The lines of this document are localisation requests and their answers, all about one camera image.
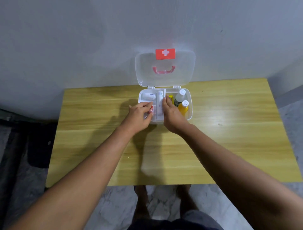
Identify person's left hand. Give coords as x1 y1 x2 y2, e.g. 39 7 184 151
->
119 101 155 136

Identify clear bottle with white cap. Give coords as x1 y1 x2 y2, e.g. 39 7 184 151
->
174 89 187 106

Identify person's right foot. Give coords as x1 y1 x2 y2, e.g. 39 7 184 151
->
176 185 198 213

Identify white speckled bandage roll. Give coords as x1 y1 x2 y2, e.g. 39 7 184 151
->
158 90 164 116

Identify person's foot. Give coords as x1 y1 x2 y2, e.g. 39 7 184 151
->
176 185 198 213
134 185 150 221

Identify person's right forearm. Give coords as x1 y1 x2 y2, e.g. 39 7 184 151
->
179 124 303 230

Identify person's left forearm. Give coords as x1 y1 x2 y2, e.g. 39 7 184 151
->
9 125 135 230

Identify person's right hand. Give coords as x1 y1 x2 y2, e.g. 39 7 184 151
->
162 94 190 136

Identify black chair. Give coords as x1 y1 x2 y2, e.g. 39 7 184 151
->
0 108 58 228

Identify person's left foot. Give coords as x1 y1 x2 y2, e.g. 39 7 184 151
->
134 185 150 221

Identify yellow liquid bottle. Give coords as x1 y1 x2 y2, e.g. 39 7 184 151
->
178 100 190 117

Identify white first aid box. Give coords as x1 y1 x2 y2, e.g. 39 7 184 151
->
134 48 196 125

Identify dark blue shirt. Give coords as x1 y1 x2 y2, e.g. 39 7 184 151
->
128 218 224 230

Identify grey shorts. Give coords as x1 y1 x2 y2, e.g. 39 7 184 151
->
183 209 224 230

